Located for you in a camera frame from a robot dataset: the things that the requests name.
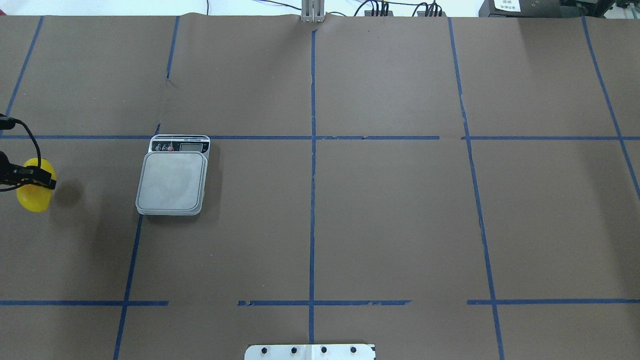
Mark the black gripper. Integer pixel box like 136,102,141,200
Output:
0,151,57,191

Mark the yellow mango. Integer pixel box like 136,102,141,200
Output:
16,157,57,214

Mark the digital kitchen scale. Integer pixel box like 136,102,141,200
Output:
135,134,211,216

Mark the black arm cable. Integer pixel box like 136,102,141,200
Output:
0,113,43,193

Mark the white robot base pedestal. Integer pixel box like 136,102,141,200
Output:
244,343,377,360

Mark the aluminium frame post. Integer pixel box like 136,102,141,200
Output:
301,0,326,23

